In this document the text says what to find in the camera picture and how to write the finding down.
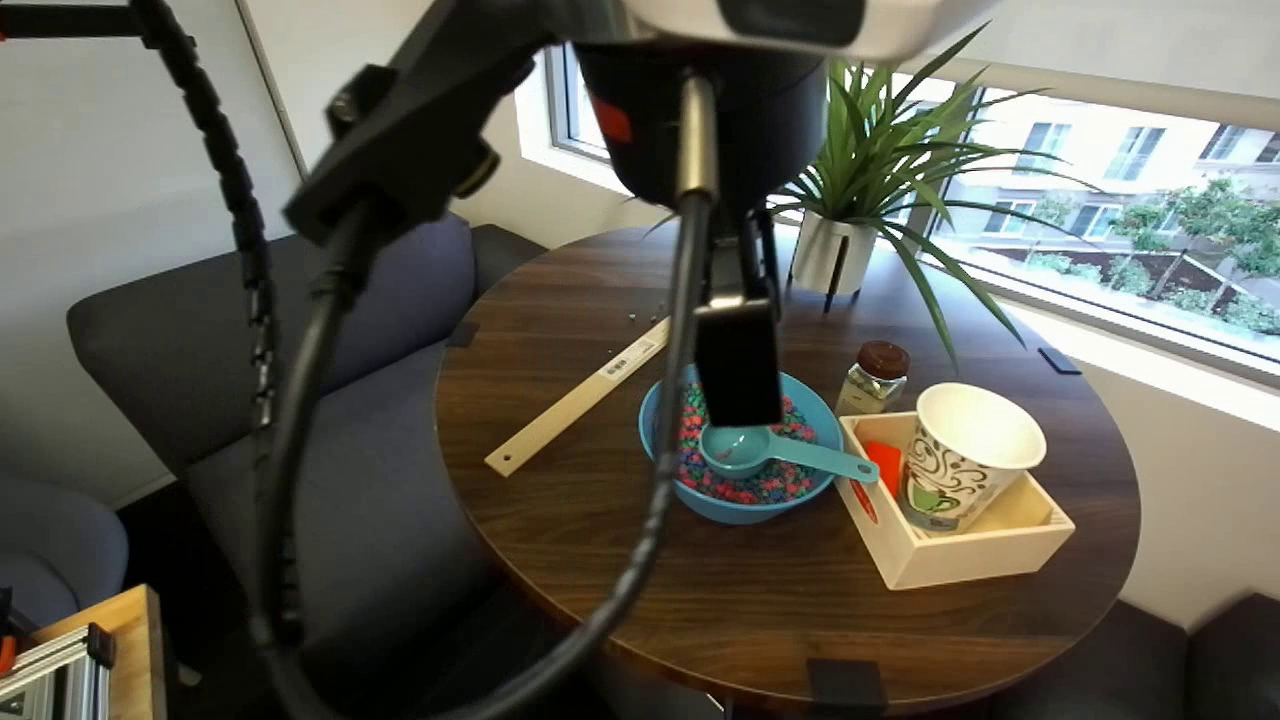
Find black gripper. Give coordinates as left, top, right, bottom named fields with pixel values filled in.
left=572, top=39, right=832, bottom=434

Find glass jar brown lid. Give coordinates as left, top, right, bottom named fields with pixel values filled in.
left=832, top=338, right=916, bottom=420

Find teal measuring scoop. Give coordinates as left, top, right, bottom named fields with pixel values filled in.
left=694, top=420, right=884, bottom=491

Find colourful candies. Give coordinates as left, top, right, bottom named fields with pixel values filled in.
left=672, top=391, right=832, bottom=508

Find white plant pot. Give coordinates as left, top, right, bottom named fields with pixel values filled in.
left=783, top=210, right=884, bottom=309

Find blue bowl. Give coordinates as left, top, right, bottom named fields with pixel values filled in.
left=635, top=370, right=852, bottom=530

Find small orange plastic item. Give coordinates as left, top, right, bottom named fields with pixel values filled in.
left=852, top=435, right=913, bottom=530

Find wooden ruler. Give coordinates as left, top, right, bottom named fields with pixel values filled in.
left=481, top=313, right=675, bottom=479

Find green spiky houseplant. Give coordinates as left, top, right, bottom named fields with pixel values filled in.
left=764, top=23, right=1114, bottom=364

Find patterned paper cup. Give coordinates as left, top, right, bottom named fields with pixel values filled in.
left=905, top=381, right=1053, bottom=531

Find pale wooden tray box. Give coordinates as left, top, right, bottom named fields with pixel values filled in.
left=832, top=407, right=1082, bottom=596

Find dark blue sofa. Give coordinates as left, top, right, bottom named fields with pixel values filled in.
left=63, top=213, right=557, bottom=720

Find dark upholstered seat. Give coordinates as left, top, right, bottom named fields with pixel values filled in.
left=1180, top=594, right=1280, bottom=720

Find wooden base board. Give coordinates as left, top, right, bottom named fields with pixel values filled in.
left=34, top=581, right=174, bottom=720

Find blue-grey chair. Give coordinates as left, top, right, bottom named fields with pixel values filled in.
left=0, top=464, right=134, bottom=634

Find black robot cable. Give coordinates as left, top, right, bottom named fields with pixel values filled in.
left=251, top=65, right=732, bottom=720
left=126, top=0, right=292, bottom=443

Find black cable bracket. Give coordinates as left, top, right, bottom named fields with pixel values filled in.
left=279, top=0, right=543, bottom=252

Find aluminium frame rail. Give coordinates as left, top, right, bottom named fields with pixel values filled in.
left=0, top=620, right=119, bottom=720

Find black cable support bar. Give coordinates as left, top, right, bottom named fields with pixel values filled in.
left=0, top=0, right=154, bottom=39

